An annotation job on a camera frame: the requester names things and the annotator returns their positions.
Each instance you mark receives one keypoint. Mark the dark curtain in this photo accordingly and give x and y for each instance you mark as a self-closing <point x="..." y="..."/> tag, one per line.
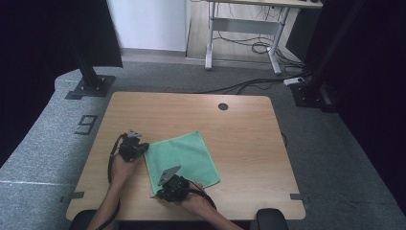
<point x="373" y="96"/>
<point x="38" y="64"/>

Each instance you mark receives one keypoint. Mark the white frame desk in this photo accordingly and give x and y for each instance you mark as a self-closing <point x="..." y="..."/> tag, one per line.
<point x="245" y="26"/>

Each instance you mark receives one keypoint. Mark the grey carpet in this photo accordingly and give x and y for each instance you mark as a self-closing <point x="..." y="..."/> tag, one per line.
<point x="335" y="166"/>

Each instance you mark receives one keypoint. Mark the green microfibre cloth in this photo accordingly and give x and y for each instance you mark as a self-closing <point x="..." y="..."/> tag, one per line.
<point x="185" y="156"/>

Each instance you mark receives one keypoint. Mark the black round table grommet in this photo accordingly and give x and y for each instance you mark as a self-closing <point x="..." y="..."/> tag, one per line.
<point x="223" y="106"/>

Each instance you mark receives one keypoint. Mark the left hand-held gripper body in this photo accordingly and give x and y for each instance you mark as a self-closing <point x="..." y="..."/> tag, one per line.
<point x="130" y="148"/>

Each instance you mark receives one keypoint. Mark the white power strip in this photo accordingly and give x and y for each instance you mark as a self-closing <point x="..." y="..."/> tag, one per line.
<point x="293" y="81"/>

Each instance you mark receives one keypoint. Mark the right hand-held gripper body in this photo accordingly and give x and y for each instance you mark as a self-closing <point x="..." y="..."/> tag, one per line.
<point x="177" y="190"/>

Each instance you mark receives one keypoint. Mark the black tape floor mark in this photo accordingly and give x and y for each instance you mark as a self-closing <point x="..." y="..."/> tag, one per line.
<point x="86" y="123"/>

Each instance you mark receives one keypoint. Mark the person's left hand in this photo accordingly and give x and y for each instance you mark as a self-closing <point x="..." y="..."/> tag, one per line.
<point x="121" y="171"/>

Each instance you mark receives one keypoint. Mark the person's right hand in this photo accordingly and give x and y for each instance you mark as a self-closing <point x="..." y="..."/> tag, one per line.
<point x="198" y="201"/>

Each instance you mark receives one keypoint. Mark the grey tape strip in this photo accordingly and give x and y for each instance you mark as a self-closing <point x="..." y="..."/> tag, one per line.
<point x="298" y="196"/>
<point x="75" y="195"/>

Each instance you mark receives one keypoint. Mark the black chair armrest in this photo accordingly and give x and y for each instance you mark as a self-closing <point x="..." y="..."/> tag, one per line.
<point x="271" y="219"/>
<point x="81" y="220"/>

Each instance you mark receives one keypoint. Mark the black metal stand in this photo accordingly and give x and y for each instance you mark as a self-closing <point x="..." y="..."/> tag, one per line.
<point x="311" y="92"/>
<point x="91" y="83"/>

